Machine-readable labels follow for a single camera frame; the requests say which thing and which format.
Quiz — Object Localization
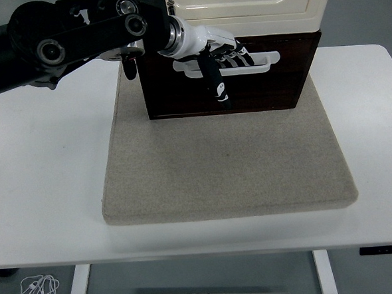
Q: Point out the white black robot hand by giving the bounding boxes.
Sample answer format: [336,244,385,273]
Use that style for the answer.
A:
[169,15,258,112]

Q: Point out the white earphone cable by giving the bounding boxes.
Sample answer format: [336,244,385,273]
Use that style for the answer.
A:
[0,273,61,294]

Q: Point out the dark brown wooden drawer casing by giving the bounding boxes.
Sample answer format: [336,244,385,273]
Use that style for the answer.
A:
[132,29,328,121]

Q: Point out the dark brown wooden drawer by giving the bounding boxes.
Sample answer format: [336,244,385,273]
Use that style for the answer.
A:
[142,38,319,118]

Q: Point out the white table leg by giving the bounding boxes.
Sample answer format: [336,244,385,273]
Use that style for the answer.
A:
[312,248,340,294]
[64,263,92,294]

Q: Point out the black table control panel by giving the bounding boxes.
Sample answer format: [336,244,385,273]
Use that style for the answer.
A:
[359,245,392,257]

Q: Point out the beige fabric mat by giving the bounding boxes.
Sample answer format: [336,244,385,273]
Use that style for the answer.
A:
[92,46,360,228]

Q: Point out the white drawer handle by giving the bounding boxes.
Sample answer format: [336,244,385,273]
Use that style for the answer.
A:
[172,51,282,80]

